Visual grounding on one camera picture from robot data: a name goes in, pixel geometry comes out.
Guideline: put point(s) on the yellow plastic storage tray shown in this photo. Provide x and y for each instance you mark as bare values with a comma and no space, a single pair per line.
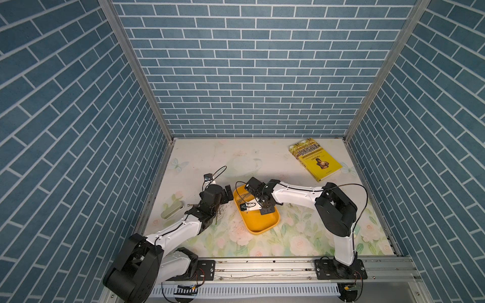
255,223

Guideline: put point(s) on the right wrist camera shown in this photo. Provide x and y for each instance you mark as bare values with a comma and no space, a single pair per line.
250,206

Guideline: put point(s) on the aluminium mounting rail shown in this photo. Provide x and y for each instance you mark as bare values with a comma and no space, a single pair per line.
301,269

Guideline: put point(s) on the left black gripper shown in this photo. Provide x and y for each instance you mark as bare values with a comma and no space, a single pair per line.
224,198

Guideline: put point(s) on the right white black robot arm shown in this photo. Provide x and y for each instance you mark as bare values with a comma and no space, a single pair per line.
337,211

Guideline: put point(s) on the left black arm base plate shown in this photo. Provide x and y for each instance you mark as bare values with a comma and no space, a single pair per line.
203,270

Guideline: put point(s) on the placed silver screws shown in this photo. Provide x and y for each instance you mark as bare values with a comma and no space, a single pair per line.
219,215

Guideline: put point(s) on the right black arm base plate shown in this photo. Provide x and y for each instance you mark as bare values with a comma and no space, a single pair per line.
331,269

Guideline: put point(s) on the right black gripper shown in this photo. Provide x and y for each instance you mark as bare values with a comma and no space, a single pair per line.
268,211

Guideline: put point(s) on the white slotted cable duct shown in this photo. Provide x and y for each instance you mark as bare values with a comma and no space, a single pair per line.
241,291

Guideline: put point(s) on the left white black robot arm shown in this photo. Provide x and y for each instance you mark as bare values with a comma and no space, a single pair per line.
145,260

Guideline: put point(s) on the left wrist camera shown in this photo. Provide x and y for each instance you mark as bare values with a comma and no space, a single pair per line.
208,180

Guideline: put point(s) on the yellow paperback book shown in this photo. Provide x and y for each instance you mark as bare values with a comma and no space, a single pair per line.
315,159

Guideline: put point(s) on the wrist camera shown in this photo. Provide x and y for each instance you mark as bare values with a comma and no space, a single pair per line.
250,206
208,180

